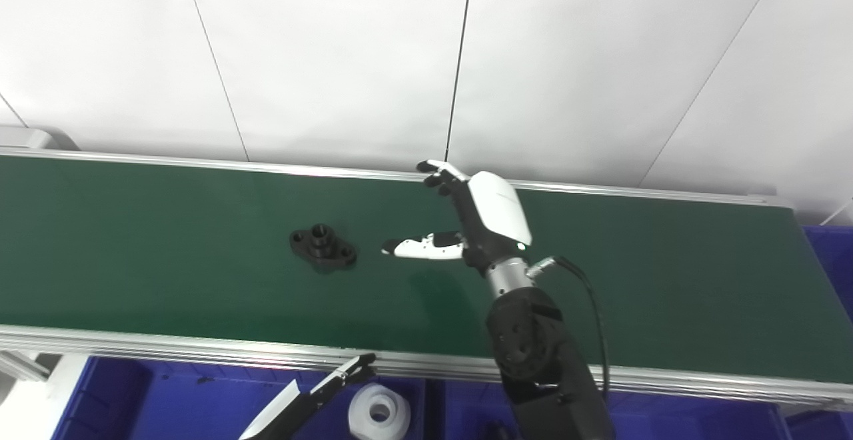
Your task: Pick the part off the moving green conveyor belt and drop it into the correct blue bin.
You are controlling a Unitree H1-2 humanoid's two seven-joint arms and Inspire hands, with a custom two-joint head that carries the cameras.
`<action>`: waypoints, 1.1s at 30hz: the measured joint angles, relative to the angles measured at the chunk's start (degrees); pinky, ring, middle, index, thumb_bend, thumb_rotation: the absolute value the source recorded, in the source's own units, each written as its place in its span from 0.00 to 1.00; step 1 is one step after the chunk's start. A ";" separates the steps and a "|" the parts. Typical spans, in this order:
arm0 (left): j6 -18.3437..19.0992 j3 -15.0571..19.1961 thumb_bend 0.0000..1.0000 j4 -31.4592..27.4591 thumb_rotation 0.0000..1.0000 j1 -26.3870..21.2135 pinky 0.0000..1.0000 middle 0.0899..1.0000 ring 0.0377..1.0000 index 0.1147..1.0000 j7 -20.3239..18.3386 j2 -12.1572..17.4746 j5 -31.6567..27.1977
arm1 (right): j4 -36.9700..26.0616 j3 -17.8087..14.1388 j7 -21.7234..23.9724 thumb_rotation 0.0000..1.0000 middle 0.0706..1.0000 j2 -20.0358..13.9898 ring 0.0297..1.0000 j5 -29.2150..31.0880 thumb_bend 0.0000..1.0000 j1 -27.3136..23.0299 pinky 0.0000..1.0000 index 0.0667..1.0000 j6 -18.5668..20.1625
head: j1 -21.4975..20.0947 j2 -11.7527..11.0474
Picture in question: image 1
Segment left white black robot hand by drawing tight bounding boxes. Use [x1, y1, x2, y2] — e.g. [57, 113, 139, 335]
[238, 353, 378, 440]

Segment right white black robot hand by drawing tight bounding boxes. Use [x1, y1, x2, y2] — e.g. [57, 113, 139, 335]
[381, 159, 534, 274]

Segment white plastic hub part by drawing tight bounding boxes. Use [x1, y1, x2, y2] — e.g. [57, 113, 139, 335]
[347, 383, 413, 440]

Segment blue plastic bin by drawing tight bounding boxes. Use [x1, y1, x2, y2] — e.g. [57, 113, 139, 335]
[426, 379, 795, 440]
[783, 225, 853, 440]
[52, 356, 428, 440]

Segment green conveyor belt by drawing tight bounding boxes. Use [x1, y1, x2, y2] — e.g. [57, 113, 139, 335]
[0, 155, 853, 385]

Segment wide aluminium conveyor side rail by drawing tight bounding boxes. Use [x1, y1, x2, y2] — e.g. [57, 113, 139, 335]
[0, 324, 853, 411]

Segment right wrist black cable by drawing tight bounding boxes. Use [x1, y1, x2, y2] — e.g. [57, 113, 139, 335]
[526, 256, 611, 402]

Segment thin aluminium conveyor side rail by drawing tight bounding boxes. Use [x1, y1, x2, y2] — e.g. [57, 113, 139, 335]
[0, 147, 795, 209]

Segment aluminium conveyor support bracket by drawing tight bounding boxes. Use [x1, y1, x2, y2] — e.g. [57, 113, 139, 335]
[0, 349, 51, 382]

